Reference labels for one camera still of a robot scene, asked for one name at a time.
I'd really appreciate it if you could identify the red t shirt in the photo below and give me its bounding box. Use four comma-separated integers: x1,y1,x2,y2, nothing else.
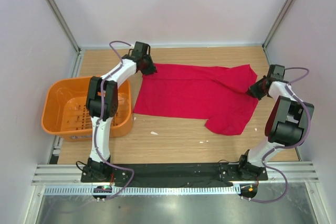
134,64,258,136

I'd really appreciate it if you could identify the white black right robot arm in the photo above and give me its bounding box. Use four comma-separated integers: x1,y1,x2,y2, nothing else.
236,65,314,180

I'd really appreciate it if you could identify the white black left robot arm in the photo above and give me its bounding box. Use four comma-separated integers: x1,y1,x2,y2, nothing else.
81,40,157,183

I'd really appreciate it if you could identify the orange plastic basket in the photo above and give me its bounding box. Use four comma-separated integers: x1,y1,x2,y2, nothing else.
41,77,133,142

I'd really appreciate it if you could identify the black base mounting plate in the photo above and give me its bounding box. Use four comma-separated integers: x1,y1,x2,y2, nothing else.
81,161,268,188

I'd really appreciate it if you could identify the aluminium frame rail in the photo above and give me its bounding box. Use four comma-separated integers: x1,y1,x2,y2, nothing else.
32,162,318,188

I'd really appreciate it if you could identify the white slotted cable duct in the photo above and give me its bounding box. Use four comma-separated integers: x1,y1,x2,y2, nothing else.
44,184,240,196

